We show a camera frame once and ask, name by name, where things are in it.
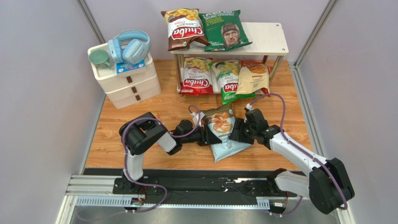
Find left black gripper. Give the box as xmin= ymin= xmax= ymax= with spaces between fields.
xmin=181 ymin=124 xmax=222 ymax=147

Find light blue cassava chips bag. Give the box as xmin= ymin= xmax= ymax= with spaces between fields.
xmin=202 ymin=103 xmax=251 ymax=163

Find cream orange cassava chips bag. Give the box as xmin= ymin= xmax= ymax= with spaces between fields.
xmin=236 ymin=60 xmax=273 ymax=94

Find green Chuba chips bag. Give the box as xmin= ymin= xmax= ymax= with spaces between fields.
xmin=211 ymin=60 xmax=256 ymax=105

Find dark green chips bag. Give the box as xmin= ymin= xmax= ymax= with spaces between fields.
xmin=199 ymin=10 xmax=252 ymax=52

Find brown Chuba chips bag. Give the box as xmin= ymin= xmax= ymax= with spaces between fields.
xmin=161 ymin=8 xmax=210 ymax=51

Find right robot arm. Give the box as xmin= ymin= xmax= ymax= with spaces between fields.
xmin=230 ymin=109 xmax=355 ymax=214

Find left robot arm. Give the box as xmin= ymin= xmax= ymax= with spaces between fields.
xmin=119 ymin=112 xmax=222 ymax=183

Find red Chuba chips bag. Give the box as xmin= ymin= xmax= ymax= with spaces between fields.
xmin=180 ymin=57 xmax=214 ymax=96

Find white two-tier shelf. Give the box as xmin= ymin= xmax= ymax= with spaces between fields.
xmin=171 ymin=22 xmax=289 ymax=93

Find white three-drawer organizer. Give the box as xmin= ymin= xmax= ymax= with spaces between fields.
xmin=92 ymin=53 xmax=162 ymax=109

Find blue sticker card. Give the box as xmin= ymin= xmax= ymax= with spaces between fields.
xmin=116 ymin=60 xmax=146 ymax=74

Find light blue headphones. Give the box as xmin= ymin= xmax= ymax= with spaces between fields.
xmin=108 ymin=30 xmax=151 ymax=64

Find green ceramic mug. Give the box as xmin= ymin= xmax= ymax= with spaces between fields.
xmin=88 ymin=49 xmax=112 ymax=69

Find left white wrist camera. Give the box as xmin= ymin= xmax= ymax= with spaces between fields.
xmin=191 ymin=112 xmax=204 ymax=127

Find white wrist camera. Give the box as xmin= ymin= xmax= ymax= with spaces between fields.
xmin=191 ymin=112 xmax=204 ymax=127
xmin=244 ymin=104 xmax=253 ymax=112

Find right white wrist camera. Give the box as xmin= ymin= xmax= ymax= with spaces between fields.
xmin=244 ymin=104 xmax=253 ymax=112

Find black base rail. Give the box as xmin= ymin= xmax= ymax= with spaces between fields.
xmin=84 ymin=168 xmax=330 ymax=209

